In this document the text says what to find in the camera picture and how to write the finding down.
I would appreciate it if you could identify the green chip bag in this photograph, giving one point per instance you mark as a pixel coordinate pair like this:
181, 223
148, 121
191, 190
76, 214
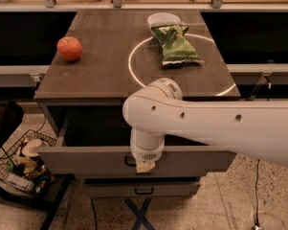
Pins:
176, 48

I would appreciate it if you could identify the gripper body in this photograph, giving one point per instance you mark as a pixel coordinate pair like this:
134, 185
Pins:
147, 154

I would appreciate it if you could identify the grey drawer cabinet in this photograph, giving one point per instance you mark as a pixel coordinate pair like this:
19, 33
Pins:
83, 100

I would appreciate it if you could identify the white packet in basket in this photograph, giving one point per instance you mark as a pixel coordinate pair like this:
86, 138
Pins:
18, 182

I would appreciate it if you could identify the grey top drawer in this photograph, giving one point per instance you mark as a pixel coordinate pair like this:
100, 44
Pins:
118, 162

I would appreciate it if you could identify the grey drawer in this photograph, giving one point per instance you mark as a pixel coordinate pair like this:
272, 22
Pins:
141, 189
118, 162

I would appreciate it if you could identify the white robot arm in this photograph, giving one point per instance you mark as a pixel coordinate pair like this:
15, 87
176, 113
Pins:
257, 128

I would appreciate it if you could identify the blue cross floor tape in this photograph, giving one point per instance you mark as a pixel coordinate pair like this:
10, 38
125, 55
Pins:
141, 219

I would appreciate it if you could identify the white bowl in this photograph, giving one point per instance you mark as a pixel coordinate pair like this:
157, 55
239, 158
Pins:
162, 18

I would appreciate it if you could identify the black wire basket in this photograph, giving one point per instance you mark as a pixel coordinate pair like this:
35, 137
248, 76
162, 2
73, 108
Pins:
32, 168

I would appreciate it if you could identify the grey bottom drawer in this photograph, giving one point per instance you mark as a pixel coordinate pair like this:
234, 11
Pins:
141, 189

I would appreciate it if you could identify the black side table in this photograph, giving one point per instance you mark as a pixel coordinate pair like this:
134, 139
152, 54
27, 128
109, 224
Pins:
48, 200

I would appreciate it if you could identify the white cup in basket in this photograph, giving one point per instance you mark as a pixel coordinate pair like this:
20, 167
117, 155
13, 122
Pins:
31, 148

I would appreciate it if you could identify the red apple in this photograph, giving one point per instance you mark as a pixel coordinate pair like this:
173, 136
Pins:
69, 48

